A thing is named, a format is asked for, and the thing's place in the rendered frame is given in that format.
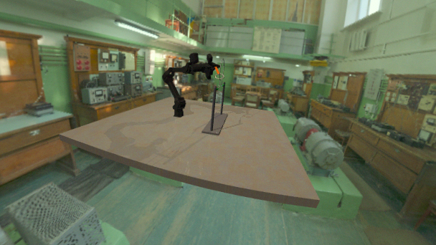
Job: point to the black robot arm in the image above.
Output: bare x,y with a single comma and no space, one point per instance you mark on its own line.
169,78

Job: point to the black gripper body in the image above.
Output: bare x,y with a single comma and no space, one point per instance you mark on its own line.
209,59

